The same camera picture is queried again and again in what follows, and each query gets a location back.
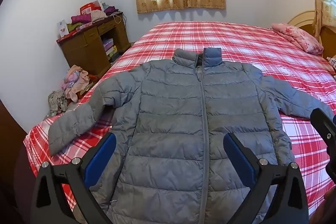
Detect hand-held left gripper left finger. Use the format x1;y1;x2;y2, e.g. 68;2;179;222
30;132;117;224

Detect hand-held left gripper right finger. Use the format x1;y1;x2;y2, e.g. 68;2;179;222
223;132;310;224

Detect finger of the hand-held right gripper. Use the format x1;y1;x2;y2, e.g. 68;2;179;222
310;108;336;155

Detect grey puffer jacket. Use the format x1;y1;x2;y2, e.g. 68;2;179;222
48;47;335;224

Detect pink clothes pile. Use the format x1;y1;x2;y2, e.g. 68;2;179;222
61;64;90;103

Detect magenta folded clothes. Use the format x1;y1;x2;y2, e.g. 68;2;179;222
70;14;92;25

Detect pale pink folded clothes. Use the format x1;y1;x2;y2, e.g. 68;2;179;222
90;10;107;21

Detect purple folded clothes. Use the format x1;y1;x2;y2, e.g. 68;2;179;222
104;5;121;16

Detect grey patterned cloth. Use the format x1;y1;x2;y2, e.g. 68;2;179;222
48;90;69;113

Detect pink floral folded quilt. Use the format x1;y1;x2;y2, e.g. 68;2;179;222
271;23;324;54

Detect brown wooden desk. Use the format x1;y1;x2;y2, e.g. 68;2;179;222
56;12;132;78

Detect wooden arched headboard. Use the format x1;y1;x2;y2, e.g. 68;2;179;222
287;10;336;59

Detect beige curtain beside headboard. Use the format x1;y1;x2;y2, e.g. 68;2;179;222
314;0;336;41

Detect bed with red plaid sheet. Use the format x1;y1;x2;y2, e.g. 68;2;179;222
24;21;336;220

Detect white printed card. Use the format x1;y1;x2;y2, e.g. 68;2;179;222
57;20;69;38

